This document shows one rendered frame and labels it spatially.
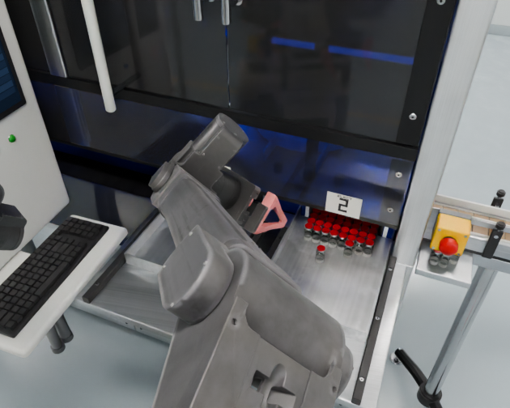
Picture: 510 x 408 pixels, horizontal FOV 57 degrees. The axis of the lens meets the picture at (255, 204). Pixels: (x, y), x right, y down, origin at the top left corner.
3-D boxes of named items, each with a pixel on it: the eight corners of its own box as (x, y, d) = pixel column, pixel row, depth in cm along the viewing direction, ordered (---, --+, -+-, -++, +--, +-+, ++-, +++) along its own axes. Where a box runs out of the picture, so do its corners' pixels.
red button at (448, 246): (438, 244, 108) (442, 231, 106) (456, 248, 107) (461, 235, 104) (436, 254, 106) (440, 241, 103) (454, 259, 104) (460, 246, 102)
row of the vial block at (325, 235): (304, 234, 124) (306, 221, 121) (371, 252, 119) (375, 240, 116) (302, 240, 122) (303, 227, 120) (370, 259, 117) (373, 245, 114)
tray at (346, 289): (299, 214, 130) (299, 205, 128) (393, 240, 123) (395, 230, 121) (252, 305, 106) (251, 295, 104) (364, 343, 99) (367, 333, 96)
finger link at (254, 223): (276, 195, 81) (240, 175, 74) (303, 210, 76) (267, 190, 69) (257, 229, 81) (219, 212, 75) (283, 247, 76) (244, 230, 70)
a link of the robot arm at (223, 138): (145, 190, 60) (197, 229, 62) (202, 126, 56) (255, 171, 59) (160, 155, 70) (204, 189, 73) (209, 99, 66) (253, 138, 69)
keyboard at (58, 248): (70, 218, 141) (67, 212, 139) (109, 228, 137) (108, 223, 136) (-33, 322, 112) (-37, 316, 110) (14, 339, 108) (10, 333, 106)
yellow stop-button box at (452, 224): (432, 229, 114) (439, 207, 110) (463, 237, 112) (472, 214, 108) (428, 249, 109) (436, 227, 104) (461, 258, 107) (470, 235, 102)
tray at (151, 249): (192, 186, 141) (190, 177, 138) (272, 208, 133) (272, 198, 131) (126, 263, 116) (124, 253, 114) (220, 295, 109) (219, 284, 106)
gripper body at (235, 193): (228, 169, 79) (196, 152, 74) (264, 189, 72) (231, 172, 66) (210, 203, 79) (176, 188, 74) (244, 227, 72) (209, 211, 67)
